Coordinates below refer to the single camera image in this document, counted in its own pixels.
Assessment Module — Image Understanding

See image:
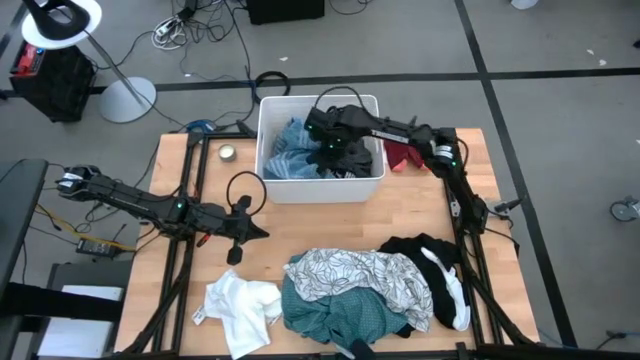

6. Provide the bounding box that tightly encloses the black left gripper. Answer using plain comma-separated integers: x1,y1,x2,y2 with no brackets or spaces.
192,194,271,266

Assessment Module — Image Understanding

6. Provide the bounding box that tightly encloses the light blue shirt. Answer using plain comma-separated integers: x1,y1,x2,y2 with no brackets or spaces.
263,148,335,180

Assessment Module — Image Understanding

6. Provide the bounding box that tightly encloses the plain white garment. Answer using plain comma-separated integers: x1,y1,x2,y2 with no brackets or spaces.
192,269,284,360

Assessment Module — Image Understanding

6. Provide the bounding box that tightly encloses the white leaf-print garment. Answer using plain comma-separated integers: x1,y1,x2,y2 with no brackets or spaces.
283,248,435,334

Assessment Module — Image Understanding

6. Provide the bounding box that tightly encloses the black and white garment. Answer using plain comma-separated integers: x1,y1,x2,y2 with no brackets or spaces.
378,232,472,332

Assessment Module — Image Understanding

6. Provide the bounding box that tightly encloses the teal patterned shirt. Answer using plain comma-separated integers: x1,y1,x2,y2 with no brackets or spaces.
280,257,416,351

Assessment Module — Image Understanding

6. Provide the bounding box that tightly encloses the white perforated plastic basket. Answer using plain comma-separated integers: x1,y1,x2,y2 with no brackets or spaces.
254,94,389,205

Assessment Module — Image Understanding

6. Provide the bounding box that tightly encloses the red cloth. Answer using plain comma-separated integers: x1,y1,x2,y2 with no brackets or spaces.
384,139,431,174

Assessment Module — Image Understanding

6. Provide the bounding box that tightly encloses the black box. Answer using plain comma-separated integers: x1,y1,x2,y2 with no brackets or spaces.
246,0,326,26

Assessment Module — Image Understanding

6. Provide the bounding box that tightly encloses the black power adapter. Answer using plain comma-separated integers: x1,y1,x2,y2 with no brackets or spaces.
75,238,120,259

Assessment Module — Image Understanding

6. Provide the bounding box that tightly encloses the grey cabinet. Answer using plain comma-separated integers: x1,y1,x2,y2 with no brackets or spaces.
29,259,132,360

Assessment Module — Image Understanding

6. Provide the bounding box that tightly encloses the black crossbar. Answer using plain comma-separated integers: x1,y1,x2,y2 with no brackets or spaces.
0,282,125,324

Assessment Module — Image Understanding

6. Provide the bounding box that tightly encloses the black bench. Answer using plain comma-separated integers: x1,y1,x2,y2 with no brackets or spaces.
0,158,50,301

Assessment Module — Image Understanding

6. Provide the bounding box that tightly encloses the black crate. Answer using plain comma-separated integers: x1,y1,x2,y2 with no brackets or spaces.
8,42,97,125

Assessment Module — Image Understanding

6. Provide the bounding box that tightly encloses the red item on crate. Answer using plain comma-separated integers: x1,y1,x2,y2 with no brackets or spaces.
16,43,45,76

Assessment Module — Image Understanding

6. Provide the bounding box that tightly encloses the grey caster wheel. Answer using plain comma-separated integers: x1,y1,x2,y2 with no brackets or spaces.
609,195,640,224

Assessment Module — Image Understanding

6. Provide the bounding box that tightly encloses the black floor plug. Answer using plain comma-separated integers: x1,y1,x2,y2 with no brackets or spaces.
594,329,630,351

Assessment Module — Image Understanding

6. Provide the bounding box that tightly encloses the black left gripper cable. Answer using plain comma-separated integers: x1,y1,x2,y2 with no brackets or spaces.
226,170,268,217

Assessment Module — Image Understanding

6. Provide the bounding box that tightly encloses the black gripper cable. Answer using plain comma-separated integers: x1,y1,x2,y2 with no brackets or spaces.
226,170,268,217
313,85,369,114

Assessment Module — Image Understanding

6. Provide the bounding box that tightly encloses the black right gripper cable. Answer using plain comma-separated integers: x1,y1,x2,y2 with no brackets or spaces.
313,85,369,114

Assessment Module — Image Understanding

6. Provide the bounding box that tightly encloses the coiled black cable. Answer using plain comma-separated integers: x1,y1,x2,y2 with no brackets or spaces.
251,70,292,108

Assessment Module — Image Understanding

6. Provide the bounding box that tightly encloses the black aluminium table frame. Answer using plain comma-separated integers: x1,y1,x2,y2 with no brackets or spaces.
117,127,541,360

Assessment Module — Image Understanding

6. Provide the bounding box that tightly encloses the white ring light stand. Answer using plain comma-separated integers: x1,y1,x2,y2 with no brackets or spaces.
20,0,158,125

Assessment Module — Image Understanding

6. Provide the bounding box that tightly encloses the white cable bundle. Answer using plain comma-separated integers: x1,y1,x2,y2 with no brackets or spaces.
151,16,189,51

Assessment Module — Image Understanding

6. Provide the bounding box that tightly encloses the black curved mount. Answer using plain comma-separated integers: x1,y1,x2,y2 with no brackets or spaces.
22,0,92,41

